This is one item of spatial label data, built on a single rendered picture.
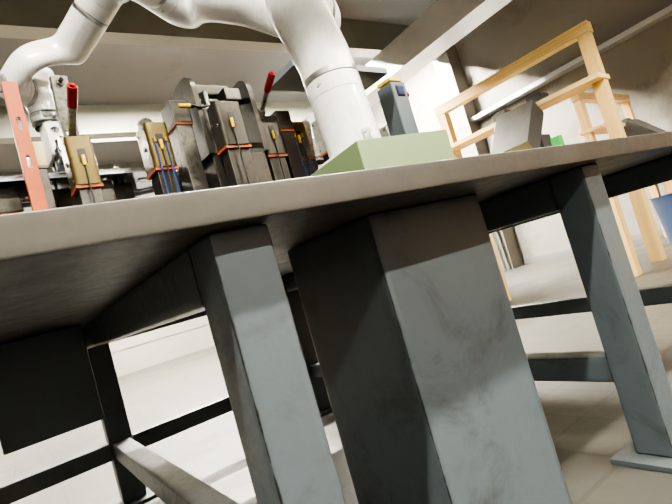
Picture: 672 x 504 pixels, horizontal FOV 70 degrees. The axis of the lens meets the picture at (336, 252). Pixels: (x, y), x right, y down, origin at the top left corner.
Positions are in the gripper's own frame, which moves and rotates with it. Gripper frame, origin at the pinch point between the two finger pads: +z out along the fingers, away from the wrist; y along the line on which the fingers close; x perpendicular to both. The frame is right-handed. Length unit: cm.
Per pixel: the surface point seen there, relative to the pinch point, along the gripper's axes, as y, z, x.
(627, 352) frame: -92, 79, -80
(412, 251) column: -82, 45, -35
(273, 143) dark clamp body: -29, 4, -49
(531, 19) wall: 141, -227, -652
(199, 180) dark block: -29.6, 12.6, -24.0
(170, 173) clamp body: -27.0, 9.3, -18.2
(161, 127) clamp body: -28.0, -2.4, -18.6
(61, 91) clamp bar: -22.0, -14.4, 0.3
